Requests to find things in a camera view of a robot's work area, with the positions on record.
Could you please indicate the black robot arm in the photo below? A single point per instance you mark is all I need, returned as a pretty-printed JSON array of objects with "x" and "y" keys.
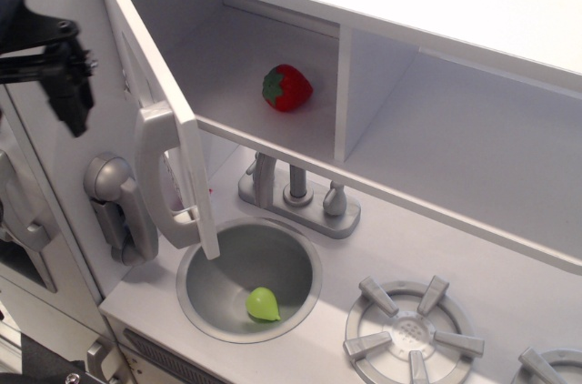
[{"x": 45, "y": 49}]

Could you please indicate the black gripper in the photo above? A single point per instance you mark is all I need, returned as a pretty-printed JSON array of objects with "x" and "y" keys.
[{"x": 35, "y": 47}]

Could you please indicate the grey toy telephone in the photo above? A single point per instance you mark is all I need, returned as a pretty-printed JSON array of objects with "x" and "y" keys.
[{"x": 120, "y": 210}]

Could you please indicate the grey stove burner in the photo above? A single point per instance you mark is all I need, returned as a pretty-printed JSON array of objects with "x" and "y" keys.
[
  {"x": 409, "y": 332},
  {"x": 552, "y": 366}
]

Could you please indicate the grey toy faucet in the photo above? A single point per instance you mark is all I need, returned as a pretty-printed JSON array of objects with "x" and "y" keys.
[{"x": 327, "y": 210}]

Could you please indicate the grey fridge door handle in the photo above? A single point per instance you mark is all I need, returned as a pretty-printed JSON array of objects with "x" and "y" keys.
[{"x": 26, "y": 214}]

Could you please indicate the grey round sink basin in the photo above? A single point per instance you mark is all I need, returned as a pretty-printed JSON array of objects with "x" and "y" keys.
[{"x": 254, "y": 253}]

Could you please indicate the red toy strawberry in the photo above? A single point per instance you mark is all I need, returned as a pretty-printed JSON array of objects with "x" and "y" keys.
[{"x": 285, "y": 88}]

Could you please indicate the white toy kitchen cabinet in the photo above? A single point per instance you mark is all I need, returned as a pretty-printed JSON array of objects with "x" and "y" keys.
[{"x": 456, "y": 123}]

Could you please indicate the white toy microwave door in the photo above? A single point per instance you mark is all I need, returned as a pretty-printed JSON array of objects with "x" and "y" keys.
[{"x": 165, "y": 127}]

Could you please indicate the green toy pear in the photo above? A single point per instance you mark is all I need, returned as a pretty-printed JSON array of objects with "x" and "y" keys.
[{"x": 261, "y": 303}]

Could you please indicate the grey oven door handle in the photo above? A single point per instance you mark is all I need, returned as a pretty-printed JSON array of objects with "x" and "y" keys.
[{"x": 95, "y": 358}]

